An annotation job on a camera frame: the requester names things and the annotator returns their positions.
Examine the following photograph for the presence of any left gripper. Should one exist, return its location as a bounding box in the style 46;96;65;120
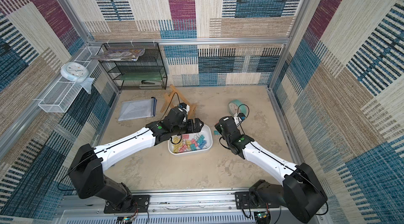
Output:
170;117;205;137

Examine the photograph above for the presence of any white plastic storage box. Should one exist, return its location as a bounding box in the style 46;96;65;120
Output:
168;125;213;156

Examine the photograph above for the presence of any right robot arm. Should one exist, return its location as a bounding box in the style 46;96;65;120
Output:
215;116;328;224

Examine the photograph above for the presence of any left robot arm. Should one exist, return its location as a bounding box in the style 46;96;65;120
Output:
68;103;204;213

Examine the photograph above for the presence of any green round alarm clock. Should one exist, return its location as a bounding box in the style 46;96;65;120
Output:
228;99;248;116

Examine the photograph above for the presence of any wooden easel stand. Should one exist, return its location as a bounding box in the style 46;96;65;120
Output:
161;85;197;119

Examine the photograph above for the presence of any black stapler on shelf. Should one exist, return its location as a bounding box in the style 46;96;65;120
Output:
141;80;162;86

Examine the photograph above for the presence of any green folder on shelf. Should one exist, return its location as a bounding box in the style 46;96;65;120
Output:
120;72;163;81

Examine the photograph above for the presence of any black mesh shelf rack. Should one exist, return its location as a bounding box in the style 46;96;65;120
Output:
97;42;168;91

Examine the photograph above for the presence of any magazine on shelf top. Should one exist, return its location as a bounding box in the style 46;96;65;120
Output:
91;49;145;61

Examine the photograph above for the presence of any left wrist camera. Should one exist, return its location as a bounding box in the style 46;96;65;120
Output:
178;103;190;113

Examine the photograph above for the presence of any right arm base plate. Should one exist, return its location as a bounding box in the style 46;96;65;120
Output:
234;191;280;209

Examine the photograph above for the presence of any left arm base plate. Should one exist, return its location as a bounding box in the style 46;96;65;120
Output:
104;195;150;214

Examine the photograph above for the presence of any white round wall clock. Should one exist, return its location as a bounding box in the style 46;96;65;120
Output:
60;62;89;83

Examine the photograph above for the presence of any white wire mesh basket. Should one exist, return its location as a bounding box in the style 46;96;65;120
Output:
39;46;99;113

